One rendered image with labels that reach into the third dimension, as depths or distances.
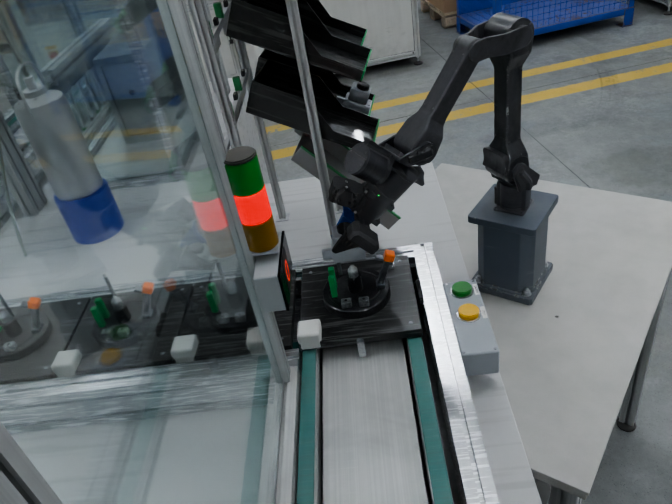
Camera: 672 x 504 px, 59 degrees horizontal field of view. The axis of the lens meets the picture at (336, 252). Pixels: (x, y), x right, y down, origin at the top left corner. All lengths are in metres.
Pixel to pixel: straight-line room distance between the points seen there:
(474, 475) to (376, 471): 0.16
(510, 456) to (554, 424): 0.11
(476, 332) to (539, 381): 0.16
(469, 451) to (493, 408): 0.19
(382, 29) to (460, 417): 4.42
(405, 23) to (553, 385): 4.32
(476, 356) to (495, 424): 0.12
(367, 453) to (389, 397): 0.12
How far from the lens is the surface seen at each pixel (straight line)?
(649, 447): 2.25
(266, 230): 0.88
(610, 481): 2.14
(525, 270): 1.32
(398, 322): 1.16
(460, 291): 1.22
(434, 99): 1.06
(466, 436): 1.00
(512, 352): 1.25
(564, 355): 1.26
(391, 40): 5.24
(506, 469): 1.09
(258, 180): 0.85
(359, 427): 1.07
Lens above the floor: 1.76
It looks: 36 degrees down
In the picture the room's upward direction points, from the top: 11 degrees counter-clockwise
